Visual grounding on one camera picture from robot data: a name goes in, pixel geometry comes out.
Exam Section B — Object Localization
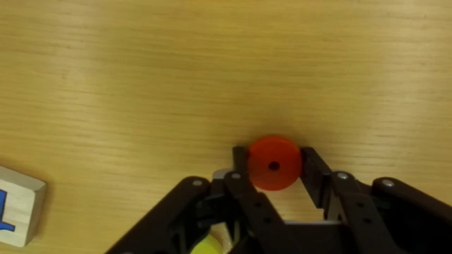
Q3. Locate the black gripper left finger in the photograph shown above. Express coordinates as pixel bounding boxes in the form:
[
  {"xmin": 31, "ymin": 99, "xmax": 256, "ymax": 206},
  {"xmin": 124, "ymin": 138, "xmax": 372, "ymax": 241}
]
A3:
[{"xmin": 105, "ymin": 145, "xmax": 294, "ymax": 254}]

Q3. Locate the white wooden peg board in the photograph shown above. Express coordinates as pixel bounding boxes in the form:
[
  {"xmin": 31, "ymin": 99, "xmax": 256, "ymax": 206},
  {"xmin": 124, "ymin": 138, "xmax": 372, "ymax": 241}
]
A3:
[{"xmin": 0, "ymin": 165, "xmax": 48, "ymax": 248}]

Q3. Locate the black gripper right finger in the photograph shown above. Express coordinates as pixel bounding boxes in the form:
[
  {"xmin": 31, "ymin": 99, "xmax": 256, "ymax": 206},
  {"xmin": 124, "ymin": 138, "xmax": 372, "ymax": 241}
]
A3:
[{"xmin": 297, "ymin": 147, "xmax": 452, "ymax": 254}]

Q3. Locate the orange round block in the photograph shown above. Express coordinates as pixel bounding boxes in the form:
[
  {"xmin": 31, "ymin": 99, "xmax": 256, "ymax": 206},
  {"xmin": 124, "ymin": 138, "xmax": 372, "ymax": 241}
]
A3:
[{"xmin": 247, "ymin": 134, "xmax": 304, "ymax": 192}]

